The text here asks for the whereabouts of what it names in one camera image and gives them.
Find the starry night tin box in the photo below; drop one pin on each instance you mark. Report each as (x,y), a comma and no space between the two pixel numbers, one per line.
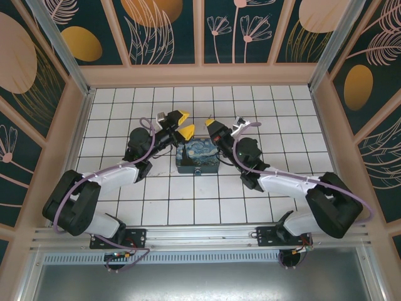
(197,153)

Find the small silver padlock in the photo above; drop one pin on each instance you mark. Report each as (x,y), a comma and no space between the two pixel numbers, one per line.
(198,171)

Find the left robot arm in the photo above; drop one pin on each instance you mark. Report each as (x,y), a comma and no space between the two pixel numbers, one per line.
(109,179)

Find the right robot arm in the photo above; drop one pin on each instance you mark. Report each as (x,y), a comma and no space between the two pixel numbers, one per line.
(282,185)

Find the small circuit board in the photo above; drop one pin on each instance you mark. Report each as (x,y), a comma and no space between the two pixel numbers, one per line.
(302,250)
(117,256)

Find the grey metal sheet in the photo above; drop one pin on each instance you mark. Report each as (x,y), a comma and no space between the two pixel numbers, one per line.
(203,282)

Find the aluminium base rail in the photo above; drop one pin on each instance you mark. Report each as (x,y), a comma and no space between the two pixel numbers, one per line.
(203,238)

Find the aluminium corner post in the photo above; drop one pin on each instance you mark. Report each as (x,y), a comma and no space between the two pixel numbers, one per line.
(62,47)
(341,44)

